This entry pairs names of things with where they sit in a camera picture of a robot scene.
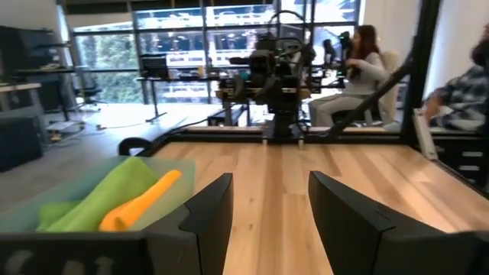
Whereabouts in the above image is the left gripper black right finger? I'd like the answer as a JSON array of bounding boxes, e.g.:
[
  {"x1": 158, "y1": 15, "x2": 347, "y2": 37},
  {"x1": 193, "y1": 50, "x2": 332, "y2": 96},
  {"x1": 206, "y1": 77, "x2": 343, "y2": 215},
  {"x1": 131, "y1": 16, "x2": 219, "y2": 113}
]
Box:
[{"x1": 308, "y1": 170, "x2": 489, "y2": 275}]

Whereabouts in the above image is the orange microfiber towel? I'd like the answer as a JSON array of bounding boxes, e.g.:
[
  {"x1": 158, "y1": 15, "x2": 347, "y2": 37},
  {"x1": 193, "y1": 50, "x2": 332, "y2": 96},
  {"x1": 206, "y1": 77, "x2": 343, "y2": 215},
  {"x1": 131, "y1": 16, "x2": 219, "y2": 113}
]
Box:
[{"x1": 98, "y1": 168, "x2": 183, "y2": 233}]

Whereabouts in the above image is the black aluminium table frame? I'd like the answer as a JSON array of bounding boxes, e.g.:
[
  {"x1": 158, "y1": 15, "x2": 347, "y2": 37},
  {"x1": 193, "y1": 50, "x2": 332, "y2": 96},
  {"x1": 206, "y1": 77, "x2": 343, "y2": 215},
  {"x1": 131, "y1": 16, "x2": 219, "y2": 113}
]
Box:
[{"x1": 129, "y1": 0, "x2": 489, "y2": 200}]

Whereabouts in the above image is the black box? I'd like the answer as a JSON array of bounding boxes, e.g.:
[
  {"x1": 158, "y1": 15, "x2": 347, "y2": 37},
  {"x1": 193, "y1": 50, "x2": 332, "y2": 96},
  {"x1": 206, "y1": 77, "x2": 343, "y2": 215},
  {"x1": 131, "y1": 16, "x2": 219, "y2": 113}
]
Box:
[{"x1": 0, "y1": 115, "x2": 44, "y2": 173}]

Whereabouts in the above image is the teal plastic basket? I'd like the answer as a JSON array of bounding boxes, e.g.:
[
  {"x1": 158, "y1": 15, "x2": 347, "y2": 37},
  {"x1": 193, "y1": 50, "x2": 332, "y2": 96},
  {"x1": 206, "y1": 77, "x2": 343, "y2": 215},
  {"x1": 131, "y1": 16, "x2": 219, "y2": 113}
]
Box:
[{"x1": 0, "y1": 154, "x2": 197, "y2": 235}]

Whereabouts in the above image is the black monitor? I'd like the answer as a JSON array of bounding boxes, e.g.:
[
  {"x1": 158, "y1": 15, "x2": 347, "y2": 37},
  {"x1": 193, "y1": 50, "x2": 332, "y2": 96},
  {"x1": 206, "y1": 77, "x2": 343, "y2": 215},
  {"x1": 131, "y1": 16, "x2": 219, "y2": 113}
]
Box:
[{"x1": 138, "y1": 52, "x2": 170, "y2": 80}]

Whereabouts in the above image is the black drawer cabinet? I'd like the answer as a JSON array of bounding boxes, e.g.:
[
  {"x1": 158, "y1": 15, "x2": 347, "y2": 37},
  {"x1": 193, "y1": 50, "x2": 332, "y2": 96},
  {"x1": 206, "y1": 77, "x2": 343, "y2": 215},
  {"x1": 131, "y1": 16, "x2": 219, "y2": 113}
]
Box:
[{"x1": 430, "y1": 132, "x2": 489, "y2": 193}]

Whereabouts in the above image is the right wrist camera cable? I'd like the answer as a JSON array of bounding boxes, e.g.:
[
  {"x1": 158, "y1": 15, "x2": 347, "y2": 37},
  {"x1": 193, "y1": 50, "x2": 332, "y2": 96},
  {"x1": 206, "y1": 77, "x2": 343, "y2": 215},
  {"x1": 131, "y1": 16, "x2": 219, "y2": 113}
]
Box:
[{"x1": 266, "y1": 8, "x2": 311, "y2": 53}]

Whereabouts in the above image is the person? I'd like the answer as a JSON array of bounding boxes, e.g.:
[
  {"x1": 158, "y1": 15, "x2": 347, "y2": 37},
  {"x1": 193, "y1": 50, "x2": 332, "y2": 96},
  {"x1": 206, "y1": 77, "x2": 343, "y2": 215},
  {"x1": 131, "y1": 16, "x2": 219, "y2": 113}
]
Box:
[
  {"x1": 308, "y1": 24, "x2": 391, "y2": 129},
  {"x1": 421, "y1": 22, "x2": 489, "y2": 134}
]

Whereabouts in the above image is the black office chair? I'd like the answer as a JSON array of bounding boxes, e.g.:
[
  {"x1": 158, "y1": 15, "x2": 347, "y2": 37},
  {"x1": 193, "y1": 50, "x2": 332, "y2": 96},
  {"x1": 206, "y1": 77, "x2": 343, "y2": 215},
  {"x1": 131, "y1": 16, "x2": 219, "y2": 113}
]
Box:
[{"x1": 73, "y1": 65, "x2": 105, "y2": 112}]

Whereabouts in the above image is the black standing desk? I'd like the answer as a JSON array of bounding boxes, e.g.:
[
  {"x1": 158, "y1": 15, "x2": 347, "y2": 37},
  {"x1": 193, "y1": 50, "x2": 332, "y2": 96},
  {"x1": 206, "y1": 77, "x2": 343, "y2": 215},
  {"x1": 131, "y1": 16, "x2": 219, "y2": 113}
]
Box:
[{"x1": 134, "y1": 73, "x2": 231, "y2": 124}]

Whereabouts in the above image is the green microfiber towel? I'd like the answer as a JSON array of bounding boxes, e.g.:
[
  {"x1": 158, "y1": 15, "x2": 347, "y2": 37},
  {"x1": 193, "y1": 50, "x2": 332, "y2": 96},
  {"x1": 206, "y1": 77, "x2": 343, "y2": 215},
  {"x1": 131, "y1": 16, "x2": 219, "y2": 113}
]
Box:
[{"x1": 35, "y1": 155, "x2": 160, "y2": 234}]

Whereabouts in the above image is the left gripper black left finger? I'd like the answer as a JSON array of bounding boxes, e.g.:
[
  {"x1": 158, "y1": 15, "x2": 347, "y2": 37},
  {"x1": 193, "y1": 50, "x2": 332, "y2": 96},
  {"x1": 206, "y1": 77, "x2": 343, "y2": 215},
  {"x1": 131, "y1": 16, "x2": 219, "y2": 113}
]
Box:
[{"x1": 0, "y1": 172, "x2": 235, "y2": 275}]

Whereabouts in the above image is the black cable loop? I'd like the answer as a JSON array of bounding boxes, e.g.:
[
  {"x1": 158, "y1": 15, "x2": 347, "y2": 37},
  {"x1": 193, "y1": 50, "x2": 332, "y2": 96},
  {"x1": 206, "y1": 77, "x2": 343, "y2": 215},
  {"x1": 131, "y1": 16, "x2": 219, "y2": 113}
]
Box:
[{"x1": 117, "y1": 136, "x2": 154, "y2": 157}]

